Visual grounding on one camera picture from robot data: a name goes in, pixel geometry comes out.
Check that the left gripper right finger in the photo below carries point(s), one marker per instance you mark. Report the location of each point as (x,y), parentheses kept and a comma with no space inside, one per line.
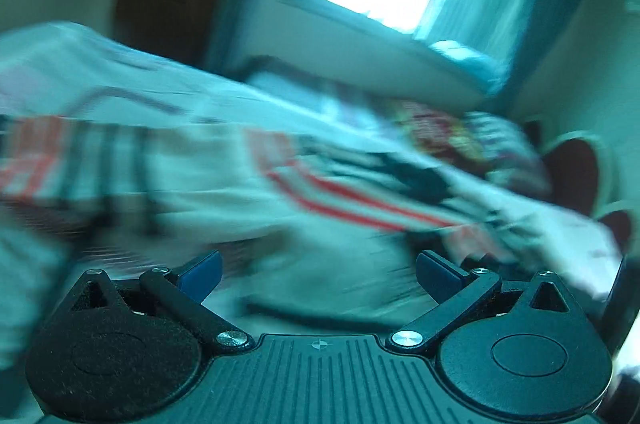
(461,296)

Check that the white patterned bed sheet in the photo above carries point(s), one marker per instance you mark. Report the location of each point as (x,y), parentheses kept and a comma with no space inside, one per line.
(68,71)

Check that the striped grey white pillow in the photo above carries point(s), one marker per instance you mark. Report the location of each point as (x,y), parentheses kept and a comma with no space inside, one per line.
(514,163)

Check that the striped white red black sweater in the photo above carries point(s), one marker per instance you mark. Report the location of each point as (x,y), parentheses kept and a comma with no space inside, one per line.
(310,233)

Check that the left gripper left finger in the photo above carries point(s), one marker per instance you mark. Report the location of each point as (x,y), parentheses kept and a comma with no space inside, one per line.
(180,293)

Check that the red yellow patterned pillow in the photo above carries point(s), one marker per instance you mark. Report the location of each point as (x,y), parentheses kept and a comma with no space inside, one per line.
(440,135)

